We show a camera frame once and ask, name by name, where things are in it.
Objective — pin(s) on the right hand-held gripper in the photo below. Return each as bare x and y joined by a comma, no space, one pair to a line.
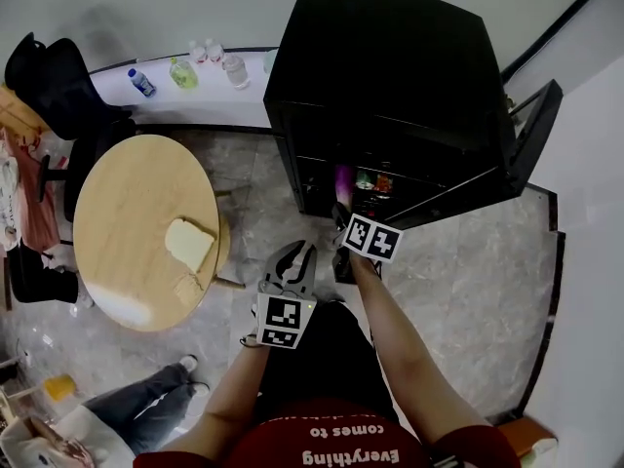
373,238

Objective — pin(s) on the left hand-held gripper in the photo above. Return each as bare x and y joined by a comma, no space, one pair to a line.
284,317

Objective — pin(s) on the green packaged food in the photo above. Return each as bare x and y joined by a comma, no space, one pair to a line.
363,179

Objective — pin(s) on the orange packaged food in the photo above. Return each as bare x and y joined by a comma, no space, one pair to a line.
383,182

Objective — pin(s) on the white bread slice food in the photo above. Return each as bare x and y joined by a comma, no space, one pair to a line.
189,242

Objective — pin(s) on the brown toast slice food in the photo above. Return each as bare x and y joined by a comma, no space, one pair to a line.
187,288

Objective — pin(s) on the person's right forearm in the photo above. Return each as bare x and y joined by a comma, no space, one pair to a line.
404,349

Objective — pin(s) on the person's left forearm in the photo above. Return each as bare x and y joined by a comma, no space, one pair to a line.
234,393

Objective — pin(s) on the black fridge glass door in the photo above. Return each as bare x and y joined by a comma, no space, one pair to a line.
534,134

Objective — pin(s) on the person's black trousers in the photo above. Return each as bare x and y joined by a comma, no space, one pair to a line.
326,359

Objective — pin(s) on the round wooden table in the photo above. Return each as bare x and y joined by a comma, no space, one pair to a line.
136,193

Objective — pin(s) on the clear plastic bottle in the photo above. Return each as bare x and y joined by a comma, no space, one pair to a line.
237,72

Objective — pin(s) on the person's red shirt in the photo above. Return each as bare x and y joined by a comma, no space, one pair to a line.
341,437

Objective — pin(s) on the red label water bottle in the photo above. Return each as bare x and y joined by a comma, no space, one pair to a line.
214,50
198,52

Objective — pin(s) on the green drink bottle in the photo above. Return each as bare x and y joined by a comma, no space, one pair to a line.
183,73

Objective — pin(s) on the blue label plastic bottle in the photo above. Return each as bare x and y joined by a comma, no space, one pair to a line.
142,83

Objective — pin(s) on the black bag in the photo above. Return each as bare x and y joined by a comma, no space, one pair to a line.
39,278

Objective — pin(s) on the pink cloth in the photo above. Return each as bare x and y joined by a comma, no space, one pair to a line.
34,198

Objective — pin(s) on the orange wooden stool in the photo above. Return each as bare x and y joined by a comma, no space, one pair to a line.
524,432

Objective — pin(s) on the black office chair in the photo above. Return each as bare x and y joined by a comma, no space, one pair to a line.
58,90

